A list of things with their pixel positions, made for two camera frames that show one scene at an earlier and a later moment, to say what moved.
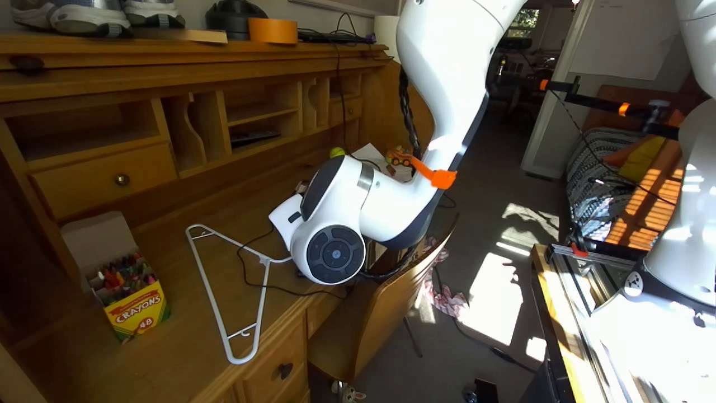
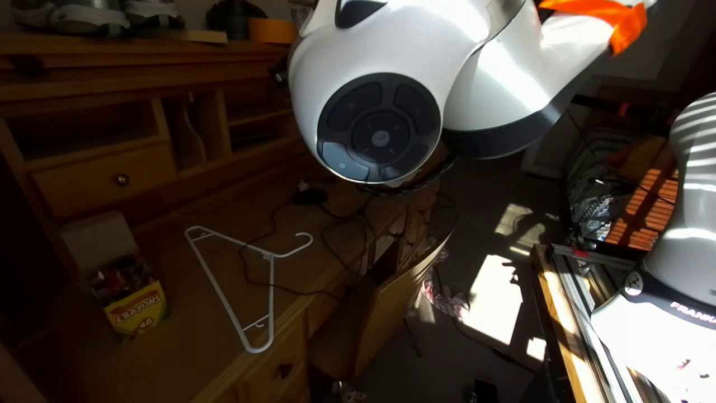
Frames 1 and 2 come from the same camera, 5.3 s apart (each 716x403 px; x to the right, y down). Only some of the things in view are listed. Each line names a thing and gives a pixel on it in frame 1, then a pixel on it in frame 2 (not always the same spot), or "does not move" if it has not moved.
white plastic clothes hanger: [264, 261] to [258, 336]
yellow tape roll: [274, 31] does not move
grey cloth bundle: [108, 19] does not move
